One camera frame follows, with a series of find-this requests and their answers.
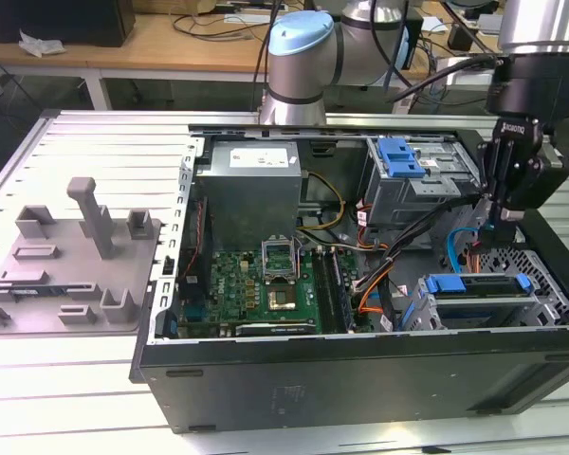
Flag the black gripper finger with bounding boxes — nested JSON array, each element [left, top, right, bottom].
[[476, 136, 503, 247], [500, 139, 544, 248]]

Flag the blue data wire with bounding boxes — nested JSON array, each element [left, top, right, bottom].
[[447, 227, 492, 275]]

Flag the hard disk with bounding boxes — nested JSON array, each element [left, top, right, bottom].
[[400, 273, 533, 333]]

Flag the grey metal disk bay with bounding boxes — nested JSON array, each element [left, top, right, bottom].
[[400, 272, 569, 333]]

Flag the flat grey box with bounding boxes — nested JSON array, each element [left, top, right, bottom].
[[476, 12, 505, 35]]

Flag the grey optical drive cage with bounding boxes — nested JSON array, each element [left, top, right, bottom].
[[363, 136, 487, 228]]

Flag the small black box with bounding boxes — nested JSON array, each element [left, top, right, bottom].
[[447, 23, 476, 52]]

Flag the blue plastic drive latch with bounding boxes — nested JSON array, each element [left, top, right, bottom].
[[377, 136, 426, 179]]

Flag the large black box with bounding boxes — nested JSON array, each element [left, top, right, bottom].
[[400, 9, 426, 68]]

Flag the RAM stick in slot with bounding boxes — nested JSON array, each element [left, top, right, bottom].
[[330, 248, 355, 332]]

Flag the grey power supply unit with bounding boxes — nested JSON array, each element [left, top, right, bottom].
[[194, 140, 305, 251]]

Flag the metal socket cover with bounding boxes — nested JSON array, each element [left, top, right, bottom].
[[261, 235, 299, 285]]

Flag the CPU socket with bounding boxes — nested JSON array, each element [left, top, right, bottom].
[[266, 282, 299, 313]]

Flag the black open PC case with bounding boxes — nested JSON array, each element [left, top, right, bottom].
[[128, 123, 569, 435]]

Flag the black graphics card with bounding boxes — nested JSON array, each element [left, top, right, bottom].
[[234, 321, 317, 338]]

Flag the green motherboard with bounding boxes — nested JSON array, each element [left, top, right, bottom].
[[177, 248, 376, 338]]

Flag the wooden desk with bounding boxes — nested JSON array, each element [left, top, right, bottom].
[[0, 11, 504, 96]]

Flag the grey parts rack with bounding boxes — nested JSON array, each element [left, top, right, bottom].
[[0, 176, 166, 336]]

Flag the black computer tower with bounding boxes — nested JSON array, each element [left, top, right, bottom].
[[0, 0, 137, 48]]

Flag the white plastic bag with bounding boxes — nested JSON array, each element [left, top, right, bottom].
[[18, 29, 66, 59]]

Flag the RAM stick with blue label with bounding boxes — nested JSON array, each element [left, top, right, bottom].
[[9, 285, 54, 299]]

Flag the orange disk power wire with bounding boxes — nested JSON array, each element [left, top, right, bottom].
[[462, 244, 484, 275]]

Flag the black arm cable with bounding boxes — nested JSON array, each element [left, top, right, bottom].
[[253, 0, 502, 104]]

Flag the black cable bundle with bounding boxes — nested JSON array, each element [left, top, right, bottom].
[[353, 193, 486, 291]]

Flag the yellow and black wires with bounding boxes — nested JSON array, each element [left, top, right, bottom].
[[297, 171, 346, 234]]

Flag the orange motherboard wires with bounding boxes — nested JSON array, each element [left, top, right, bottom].
[[357, 258, 400, 318]]

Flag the red fan wire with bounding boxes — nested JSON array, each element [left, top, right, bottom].
[[194, 197, 209, 269]]

